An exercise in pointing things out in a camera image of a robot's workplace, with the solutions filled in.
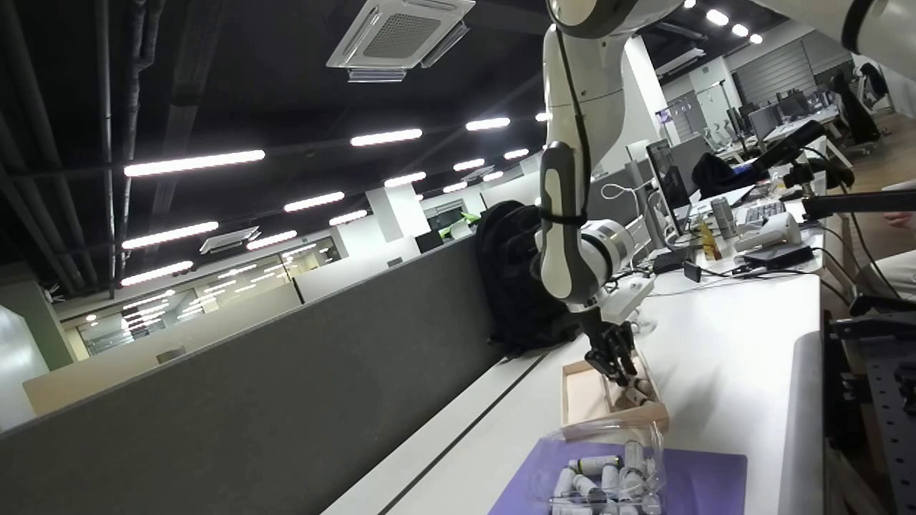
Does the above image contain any yellow drink bottle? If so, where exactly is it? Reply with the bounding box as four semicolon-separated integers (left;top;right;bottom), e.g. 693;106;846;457
698;218;723;264

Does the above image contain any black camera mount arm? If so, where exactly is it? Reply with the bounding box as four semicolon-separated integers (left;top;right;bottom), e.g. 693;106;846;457
800;182;916;222

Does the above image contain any black backpack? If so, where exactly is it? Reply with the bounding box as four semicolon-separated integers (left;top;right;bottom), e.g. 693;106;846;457
474;199;580;348

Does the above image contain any green pillar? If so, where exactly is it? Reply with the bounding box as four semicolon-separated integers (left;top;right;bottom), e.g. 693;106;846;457
0;274;93;378

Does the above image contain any computer monitor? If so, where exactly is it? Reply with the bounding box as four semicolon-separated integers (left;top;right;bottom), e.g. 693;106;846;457
645;136;697;218

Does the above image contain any black perforated breadboard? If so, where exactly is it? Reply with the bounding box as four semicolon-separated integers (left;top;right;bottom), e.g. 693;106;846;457
859;348;916;515

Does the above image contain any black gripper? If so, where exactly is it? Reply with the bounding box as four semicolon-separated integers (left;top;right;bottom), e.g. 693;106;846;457
577;307;648;391

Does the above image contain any ceiling air conditioner unit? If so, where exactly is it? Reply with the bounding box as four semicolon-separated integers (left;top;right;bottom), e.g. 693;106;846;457
323;0;481;85

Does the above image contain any white box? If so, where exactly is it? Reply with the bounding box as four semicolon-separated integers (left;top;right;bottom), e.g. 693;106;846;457
734;204;804;258

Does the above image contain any grey desk partition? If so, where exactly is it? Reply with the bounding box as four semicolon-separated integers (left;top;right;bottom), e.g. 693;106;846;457
0;232;511;515

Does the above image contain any purple mat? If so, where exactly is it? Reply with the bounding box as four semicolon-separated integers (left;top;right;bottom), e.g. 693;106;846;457
487;434;750;515

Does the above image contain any white table cable channel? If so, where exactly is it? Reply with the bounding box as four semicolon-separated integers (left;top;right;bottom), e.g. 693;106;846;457
321;345;580;515

